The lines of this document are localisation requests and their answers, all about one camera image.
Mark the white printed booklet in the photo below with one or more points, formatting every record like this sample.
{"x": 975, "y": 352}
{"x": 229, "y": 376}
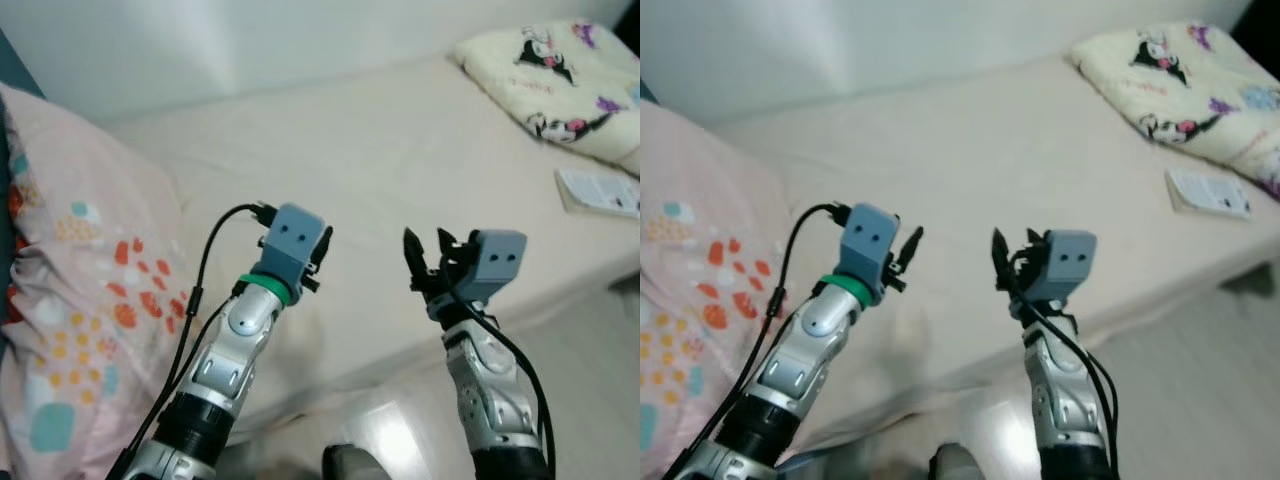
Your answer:
{"x": 600, "y": 190}
{"x": 1210, "y": 192}

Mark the pink spotted pillow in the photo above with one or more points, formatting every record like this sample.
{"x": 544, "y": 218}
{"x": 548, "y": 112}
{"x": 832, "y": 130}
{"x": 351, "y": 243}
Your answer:
{"x": 90, "y": 200}
{"x": 700, "y": 220}

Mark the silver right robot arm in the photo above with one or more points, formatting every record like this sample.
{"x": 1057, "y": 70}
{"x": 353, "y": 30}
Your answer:
{"x": 1065, "y": 400}
{"x": 490, "y": 390}

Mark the cream bed mattress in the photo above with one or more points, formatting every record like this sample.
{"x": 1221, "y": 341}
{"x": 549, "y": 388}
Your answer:
{"x": 380, "y": 150}
{"x": 1000, "y": 150}

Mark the cream cartoon print quilt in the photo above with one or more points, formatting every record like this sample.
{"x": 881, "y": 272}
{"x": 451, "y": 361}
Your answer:
{"x": 1150, "y": 100}
{"x": 530, "y": 95}

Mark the grey right robot leg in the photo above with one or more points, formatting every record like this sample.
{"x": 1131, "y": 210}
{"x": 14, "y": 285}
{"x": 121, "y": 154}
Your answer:
{"x": 960, "y": 465}
{"x": 355, "y": 465}

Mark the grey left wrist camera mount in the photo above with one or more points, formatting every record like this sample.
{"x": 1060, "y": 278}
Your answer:
{"x": 868, "y": 240}
{"x": 290, "y": 240}

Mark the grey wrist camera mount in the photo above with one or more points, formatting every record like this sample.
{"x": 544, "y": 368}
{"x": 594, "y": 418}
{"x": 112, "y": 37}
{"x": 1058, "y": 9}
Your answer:
{"x": 868, "y": 240}
{"x": 497, "y": 262}
{"x": 290, "y": 240}
{"x": 1070, "y": 262}

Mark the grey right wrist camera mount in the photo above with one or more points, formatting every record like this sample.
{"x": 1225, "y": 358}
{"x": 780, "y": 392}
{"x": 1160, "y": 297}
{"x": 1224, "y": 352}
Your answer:
{"x": 497, "y": 262}
{"x": 1070, "y": 262}

